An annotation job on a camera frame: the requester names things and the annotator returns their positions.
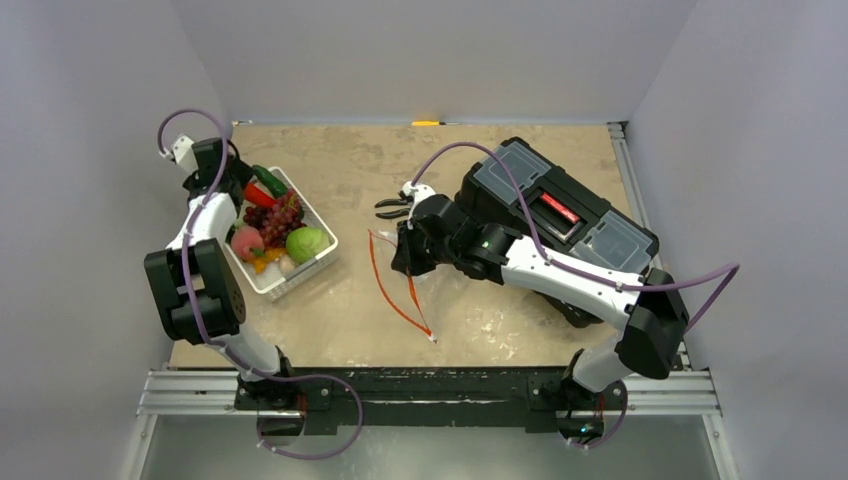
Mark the toy peach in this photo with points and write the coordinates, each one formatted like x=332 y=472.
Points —
x=247 y=243

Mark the red toy chili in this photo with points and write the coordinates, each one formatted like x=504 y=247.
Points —
x=257 y=196

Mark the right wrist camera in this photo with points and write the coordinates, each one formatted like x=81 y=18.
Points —
x=415 y=193

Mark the black plastic toolbox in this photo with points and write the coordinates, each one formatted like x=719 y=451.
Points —
x=569 y=217

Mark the green toy cabbage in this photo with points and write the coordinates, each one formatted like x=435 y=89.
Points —
x=305 y=243

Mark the purple toy grapes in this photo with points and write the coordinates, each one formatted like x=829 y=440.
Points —
x=275 y=223

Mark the white plastic basket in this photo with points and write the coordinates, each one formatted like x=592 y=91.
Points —
x=271 y=284

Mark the black pliers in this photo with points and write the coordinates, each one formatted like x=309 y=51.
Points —
x=393 y=208

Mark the orange toy pepper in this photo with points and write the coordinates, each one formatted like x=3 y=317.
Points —
x=261 y=260

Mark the toy garlic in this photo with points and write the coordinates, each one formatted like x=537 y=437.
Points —
x=286 y=265

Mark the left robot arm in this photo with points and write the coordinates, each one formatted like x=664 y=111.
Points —
x=196 y=292

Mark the green toy cucumber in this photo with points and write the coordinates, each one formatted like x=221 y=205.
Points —
x=272 y=183

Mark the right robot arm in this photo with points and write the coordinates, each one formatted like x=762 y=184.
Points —
x=648 y=317

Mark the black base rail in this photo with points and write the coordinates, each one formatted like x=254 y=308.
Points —
x=535 y=399

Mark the clear zip top bag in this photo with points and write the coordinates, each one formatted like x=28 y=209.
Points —
x=425 y=301

